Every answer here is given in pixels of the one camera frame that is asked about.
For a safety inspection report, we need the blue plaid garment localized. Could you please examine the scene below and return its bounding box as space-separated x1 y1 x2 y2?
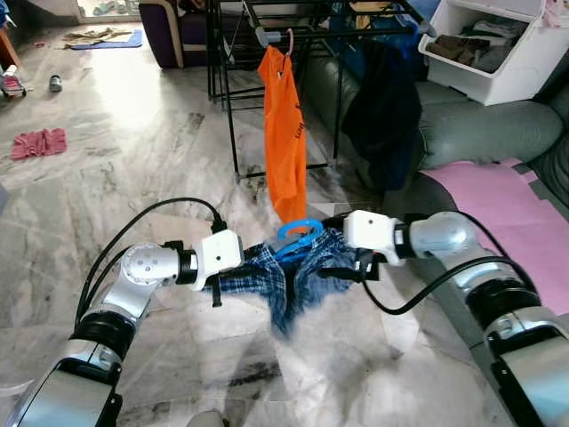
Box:
212 229 363 339

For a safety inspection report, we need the orange shirt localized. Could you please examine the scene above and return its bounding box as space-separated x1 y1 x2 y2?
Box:
257 44 310 225

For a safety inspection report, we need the black garment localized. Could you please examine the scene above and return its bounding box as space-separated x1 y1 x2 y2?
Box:
341 39 424 193

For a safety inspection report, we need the pink sheet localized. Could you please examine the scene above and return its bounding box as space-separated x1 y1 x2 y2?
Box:
416 159 569 318

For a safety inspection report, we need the grey robot foot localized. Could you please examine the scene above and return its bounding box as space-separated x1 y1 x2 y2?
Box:
185 410 225 427

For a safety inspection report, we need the black metal drying rack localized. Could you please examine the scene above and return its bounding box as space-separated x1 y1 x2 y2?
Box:
205 0 429 184

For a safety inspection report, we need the white storage bin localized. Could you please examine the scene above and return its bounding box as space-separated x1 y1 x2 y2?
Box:
417 0 569 109

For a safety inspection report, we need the purple armchair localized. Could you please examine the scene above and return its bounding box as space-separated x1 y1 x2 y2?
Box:
138 0 214 70

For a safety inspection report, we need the pink cloth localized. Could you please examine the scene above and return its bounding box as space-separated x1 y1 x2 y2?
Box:
10 127 69 162

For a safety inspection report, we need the blue floor mat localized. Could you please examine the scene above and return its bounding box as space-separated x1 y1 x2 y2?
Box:
69 29 144 51

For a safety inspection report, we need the beige cloth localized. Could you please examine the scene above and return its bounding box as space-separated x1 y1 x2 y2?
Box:
60 26 134 45

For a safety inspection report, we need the pink and white toy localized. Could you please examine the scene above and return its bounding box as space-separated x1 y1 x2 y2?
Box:
0 69 28 98

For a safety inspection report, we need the brown wooden board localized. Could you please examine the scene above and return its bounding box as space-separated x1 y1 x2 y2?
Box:
0 27 20 77

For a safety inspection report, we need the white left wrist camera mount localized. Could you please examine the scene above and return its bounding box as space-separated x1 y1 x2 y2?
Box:
190 228 246 294

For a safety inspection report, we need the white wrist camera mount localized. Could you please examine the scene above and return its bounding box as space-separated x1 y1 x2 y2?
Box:
190 228 246 294
341 209 408 268

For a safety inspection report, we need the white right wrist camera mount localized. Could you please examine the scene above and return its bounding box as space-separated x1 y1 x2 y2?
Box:
341 209 408 268

